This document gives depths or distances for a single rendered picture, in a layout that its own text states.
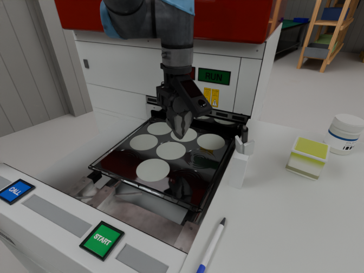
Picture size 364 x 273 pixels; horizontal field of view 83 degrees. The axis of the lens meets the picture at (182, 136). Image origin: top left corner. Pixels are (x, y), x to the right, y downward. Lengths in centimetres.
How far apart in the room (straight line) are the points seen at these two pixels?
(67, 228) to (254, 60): 66
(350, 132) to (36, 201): 78
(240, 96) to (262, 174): 32
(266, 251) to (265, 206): 10
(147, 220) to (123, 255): 14
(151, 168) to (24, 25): 255
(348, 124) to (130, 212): 60
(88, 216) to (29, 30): 266
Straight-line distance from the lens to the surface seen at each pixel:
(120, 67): 98
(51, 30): 288
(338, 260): 48
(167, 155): 68
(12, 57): 297
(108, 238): 44
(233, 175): 48
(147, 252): 42
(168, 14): 48
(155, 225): 54
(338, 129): 69
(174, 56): 50
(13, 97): 305
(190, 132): 80
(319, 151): 58
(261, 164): 59
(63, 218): 51
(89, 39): 106
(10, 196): 61
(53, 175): 85
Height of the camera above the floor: 133
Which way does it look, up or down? 34 degrees down
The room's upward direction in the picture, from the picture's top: straight up
